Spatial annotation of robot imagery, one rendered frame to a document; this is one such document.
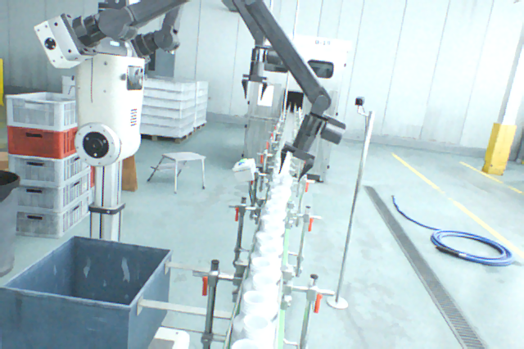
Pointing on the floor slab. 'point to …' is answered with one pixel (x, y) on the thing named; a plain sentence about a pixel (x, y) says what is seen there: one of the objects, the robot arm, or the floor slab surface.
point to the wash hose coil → (465, 251)
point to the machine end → (296, 97)
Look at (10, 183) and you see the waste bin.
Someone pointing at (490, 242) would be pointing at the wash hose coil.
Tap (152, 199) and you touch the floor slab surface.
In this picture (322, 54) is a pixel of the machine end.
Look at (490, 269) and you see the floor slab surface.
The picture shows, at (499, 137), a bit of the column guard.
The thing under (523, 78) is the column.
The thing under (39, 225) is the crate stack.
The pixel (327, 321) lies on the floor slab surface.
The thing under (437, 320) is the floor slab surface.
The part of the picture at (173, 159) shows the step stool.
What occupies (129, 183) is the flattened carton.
